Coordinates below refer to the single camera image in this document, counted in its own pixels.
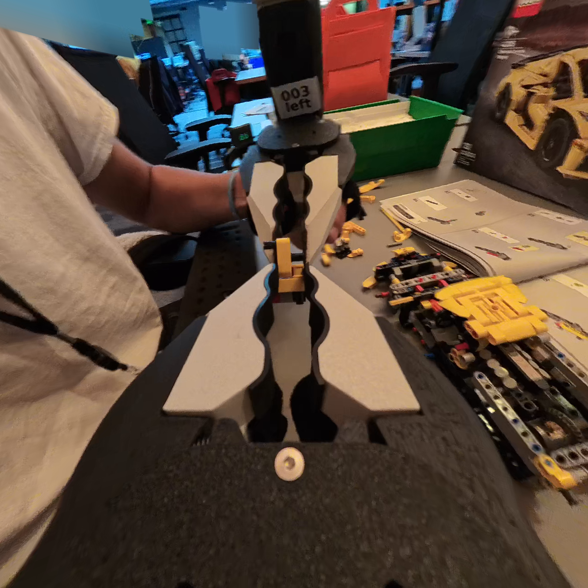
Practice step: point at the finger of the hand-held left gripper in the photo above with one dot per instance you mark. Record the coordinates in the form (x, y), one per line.
(259, 197)
(324, 193)

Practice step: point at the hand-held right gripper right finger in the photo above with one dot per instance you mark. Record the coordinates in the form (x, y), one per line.
(363, 363)

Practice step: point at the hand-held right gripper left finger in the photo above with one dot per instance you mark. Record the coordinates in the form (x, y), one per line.
(216, 363)

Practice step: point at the small yellow black brick assembly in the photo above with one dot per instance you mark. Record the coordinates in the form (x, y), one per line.
(289, 275)

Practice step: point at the yellow black brick car model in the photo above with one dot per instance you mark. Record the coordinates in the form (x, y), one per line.
(491, 307)

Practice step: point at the person's left forearm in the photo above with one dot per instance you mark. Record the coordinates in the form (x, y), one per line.
(174, 197)

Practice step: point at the grey desk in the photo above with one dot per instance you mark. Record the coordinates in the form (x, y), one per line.
(349, 294)

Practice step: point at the pale blue wristband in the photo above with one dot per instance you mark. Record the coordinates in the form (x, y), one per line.
(233, 193)

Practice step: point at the pile of yellow panel bricks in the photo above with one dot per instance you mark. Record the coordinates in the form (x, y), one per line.
(356, 228)

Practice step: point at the small black digital timer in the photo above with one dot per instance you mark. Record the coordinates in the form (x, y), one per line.
(240, 135)

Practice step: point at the red fabric bag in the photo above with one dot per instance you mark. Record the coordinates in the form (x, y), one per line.
(358, 55)

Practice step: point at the black office chair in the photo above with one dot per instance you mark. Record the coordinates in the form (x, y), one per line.
(464, 46)
(105, 92)
(202, 147)

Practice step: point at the black dimpled pad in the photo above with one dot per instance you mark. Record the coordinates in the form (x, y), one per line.
(220, 266)

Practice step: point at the red jacket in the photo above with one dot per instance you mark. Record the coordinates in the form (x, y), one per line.
(223, 89)

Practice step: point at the white cardboard sheets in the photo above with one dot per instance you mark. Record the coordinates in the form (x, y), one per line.
(372, 117)

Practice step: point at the dark green plastic bin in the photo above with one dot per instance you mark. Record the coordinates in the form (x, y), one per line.
(404, 147)

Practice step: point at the grey building instruction booklet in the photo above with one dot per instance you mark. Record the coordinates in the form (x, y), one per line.
(482, 220)

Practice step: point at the person in white shirt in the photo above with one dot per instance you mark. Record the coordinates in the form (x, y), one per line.
(59, 229)

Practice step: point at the dark toy car box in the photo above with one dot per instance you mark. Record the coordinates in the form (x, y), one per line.
(542, 92)

